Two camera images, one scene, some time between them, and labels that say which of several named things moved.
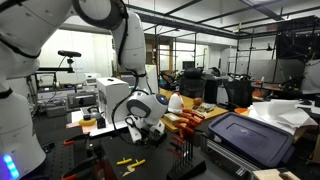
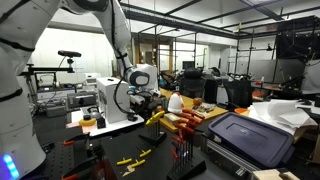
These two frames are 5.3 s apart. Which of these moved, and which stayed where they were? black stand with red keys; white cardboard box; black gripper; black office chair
Moved: black gripper
Stayed: white cardboard box; black office chair; black stand with red keys
